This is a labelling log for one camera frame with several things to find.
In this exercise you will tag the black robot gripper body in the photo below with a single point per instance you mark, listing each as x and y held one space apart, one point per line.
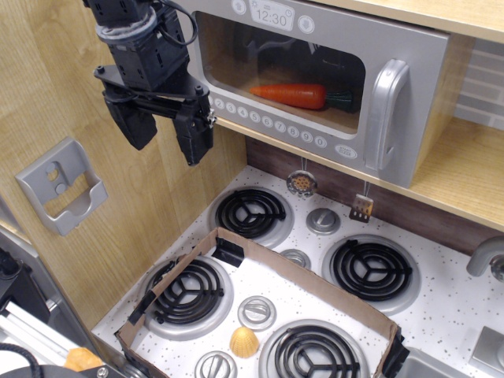
150 61

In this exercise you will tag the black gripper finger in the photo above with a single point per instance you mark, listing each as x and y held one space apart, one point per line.
138 127
194 131

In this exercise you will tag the grey toy microwave door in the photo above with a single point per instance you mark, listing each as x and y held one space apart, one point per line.
392 69

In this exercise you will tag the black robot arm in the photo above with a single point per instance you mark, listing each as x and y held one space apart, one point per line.
149 76

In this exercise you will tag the back left black burner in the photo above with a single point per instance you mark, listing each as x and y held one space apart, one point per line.
250 212

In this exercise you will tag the black burner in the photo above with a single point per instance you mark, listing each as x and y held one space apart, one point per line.
194 295
250 212
370 270
312 351

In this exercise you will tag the orange toy carrot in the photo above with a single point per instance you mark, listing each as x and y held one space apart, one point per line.
305 96

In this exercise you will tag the hanging round metal strainer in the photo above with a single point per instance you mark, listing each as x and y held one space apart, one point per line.
301 182

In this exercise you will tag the back grey stove knob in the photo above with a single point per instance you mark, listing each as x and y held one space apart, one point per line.
323 221

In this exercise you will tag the grey stove knob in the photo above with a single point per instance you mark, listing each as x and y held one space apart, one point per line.
323 221
216 364
298 257
257 313

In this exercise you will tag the middle grey stove knob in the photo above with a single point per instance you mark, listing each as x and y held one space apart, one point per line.
298 257

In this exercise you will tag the front left black burner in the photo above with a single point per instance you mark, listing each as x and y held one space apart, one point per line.
194 295

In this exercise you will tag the hanging small metal spatula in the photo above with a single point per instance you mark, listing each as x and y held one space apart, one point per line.
362 205

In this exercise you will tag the centre grey stove knob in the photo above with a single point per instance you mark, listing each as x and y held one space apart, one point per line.
257 313

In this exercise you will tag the black device at left edge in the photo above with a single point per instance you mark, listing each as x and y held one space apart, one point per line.
18 287

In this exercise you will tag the yellow ribbed toy shell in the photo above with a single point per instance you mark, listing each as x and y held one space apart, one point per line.
244 343

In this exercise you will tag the back right black burner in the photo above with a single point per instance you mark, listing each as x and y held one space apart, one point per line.
370 270

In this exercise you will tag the brown cardboard barrier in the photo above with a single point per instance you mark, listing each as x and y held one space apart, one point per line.
300 296

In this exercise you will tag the front grey stove knob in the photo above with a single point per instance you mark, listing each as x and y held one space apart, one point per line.
216 364

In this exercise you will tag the orange object at bottom left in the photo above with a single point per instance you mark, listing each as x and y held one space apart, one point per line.
80 359

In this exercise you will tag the front right black burner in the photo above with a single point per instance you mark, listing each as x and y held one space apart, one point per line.
312 351

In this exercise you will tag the grey toy faucet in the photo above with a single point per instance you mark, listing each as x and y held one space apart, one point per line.
488 254

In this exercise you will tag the grey toy sink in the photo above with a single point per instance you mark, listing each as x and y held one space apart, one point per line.
481 356

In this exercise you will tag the grey wall phone holder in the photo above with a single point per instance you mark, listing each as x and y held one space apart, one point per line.
54 173

